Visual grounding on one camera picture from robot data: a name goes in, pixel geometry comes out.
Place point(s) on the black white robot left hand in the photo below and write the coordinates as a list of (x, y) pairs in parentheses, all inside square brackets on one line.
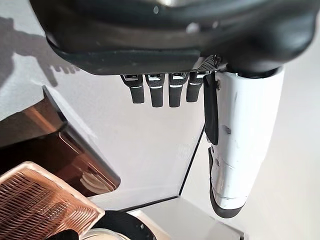
[(150, 37)]

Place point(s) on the long black garment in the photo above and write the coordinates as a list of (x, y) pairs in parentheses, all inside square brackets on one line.
[(67, 236)]

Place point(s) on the brown acrylic stand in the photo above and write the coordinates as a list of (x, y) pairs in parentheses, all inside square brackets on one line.
[(62, 150)]

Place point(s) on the white counter cabinet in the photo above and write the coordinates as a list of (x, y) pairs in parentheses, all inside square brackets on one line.
[(187, 217)]

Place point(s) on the round glass washer door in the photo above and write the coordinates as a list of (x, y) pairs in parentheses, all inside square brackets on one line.
[(120, 220)]

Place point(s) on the rectangular wicker laundry basket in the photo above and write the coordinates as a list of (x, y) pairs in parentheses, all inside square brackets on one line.
[(37, 200)]

